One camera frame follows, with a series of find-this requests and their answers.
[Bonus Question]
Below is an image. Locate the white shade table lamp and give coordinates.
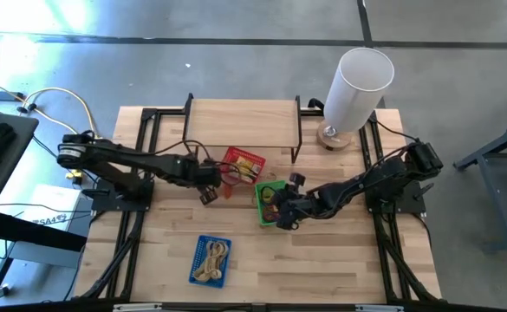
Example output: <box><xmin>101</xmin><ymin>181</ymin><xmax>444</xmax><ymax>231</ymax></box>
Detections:
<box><xmin>315</xmin><ymin>46</ymin><xmax>396</xmax><ymax>152</ymax></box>

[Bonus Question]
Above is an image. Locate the black metal table frame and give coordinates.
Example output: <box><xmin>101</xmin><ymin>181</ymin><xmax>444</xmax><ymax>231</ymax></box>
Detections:
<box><xmin>73</xmin><ymin>106</ymin><xmax>444</xmax><ymax>312</ymax></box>

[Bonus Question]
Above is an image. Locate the yellow floor cable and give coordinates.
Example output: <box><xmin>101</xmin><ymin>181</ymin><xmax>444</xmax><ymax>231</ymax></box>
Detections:
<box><xmin>20</xmin><ymin>87</ymin><xmax>101</xmax><ymax>140</ymax></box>
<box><xmin>0</xmin><ymin>72</ymin><xmax>85</xmax><ymax>180</ymax></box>

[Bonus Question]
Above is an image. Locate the blue plastic basket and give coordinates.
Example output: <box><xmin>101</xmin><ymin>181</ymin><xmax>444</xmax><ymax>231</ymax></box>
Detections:
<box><xmin>187</xmin><ymin>234</ymin><xmax>233</xmax><ymax>289</ymax></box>

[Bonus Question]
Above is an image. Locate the silver aluminium post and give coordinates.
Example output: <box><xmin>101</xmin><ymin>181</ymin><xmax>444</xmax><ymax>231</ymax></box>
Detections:
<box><xmin>354</xmin><ymin>303</ymin><xmax>406</xmax><ymax>312</ymax></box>
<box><xmin>112</xmin><ymin>302</ymin><xmax>164</xmax><ymax>312</ymax></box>

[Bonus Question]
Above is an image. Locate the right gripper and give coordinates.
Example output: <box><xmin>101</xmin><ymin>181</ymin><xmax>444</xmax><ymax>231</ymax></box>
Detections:
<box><xmin>275</xmin><ymin>172</ymin><xmax>320</xmax><ymax>231</ymax></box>

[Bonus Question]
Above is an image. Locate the red plastic basket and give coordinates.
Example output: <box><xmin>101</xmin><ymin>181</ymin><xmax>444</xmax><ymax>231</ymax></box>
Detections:
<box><xmin>221</xmin><ymin>146</ymin><xmax>267</xmax><ymax>186</ymax></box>

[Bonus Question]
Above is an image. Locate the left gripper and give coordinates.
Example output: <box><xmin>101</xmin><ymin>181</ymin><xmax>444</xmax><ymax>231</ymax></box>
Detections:
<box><xmin>198</xmin><ymin>159</ymin><xmax>224</xmax><ymax>206</ymax></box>

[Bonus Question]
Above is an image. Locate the blue metal workbench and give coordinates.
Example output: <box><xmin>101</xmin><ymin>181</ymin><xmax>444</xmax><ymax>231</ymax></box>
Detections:
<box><xmin>453</xmin><ymin>118</ymin><xmax>507</xmax><ymax>256</ymax></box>

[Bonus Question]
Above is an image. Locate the wooden shelf riser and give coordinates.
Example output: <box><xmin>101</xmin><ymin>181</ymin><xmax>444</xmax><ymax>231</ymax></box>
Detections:
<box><xmin>181</xmin><ymin>93</ymin><xmax>302</xmax><ymax>165</ymax></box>

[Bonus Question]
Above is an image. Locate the black floor plate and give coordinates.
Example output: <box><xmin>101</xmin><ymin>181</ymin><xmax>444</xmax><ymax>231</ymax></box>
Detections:
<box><xmin>0</xmin><ymin>89</ymin><xmax>25</xmax><ymax>102</ymax></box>

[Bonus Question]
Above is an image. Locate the green plastic basket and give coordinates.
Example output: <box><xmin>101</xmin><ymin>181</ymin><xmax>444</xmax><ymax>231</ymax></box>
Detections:
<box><xmin>254</xmin><ymin>179</ymin><xmax>289</xmax><ymax>228</ymax></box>

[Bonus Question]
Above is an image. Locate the white cardboard box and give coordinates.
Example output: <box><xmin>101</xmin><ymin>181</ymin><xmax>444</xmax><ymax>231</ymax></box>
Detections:
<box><xmin>8</xmin><ymin>183</ymin><xmax>93</xmax><ymax>270</ymax></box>

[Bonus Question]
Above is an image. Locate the dark grey side desk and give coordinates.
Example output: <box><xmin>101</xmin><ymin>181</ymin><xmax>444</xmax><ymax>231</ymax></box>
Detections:
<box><xmin>0</xmin><ymin>110</ymin><xmax>88</xmax><ymax>300</ymax></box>

